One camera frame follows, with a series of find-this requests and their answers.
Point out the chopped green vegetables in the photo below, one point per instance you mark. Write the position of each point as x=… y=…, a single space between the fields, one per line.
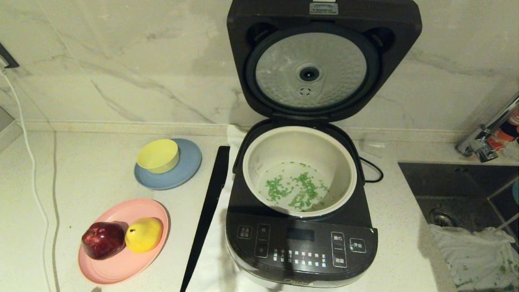
x=275 y=188

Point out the dark grey rice cooker lid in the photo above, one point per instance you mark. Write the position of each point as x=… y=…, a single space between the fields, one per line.
x=391 y=20

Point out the teal bowl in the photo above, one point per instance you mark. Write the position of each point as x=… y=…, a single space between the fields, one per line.
x=517 y=190

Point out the cream inner pot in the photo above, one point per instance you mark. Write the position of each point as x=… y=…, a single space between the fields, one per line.
x=300 y=146

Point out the yellow bowl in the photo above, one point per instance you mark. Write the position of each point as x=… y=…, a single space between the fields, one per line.
x=157 y=157

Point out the dark grey rice cooker base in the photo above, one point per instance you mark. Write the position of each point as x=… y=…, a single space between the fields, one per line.
x=300 y=244

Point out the blue plate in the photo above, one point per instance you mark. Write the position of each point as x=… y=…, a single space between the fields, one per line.
x=186 y=168

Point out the black flat board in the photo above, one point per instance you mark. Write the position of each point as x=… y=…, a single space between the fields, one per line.
x=206 y=215

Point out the clear plastic cup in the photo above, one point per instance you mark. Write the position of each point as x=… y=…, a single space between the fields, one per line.
x=372 y=149

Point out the yellow pear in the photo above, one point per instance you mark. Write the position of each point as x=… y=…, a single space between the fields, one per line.
x=143 y=235

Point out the red apple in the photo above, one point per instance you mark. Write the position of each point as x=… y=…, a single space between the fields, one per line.
x=103 y=240

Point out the pink plate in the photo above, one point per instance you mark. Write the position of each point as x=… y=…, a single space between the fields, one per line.
x=121 y=267

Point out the metal sink drain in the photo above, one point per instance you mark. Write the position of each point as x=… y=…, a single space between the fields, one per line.
x=444 y=217

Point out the dark metal sink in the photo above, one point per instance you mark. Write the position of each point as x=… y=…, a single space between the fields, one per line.
x=458 y=186

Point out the chrome faucet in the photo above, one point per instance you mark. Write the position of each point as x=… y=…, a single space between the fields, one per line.
x=482 y=148

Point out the white cloth with green specks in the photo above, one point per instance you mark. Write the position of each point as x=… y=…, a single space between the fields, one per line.
x=474 y=259

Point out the red printed can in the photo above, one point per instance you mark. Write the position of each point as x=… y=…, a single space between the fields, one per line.
x=502 y=136

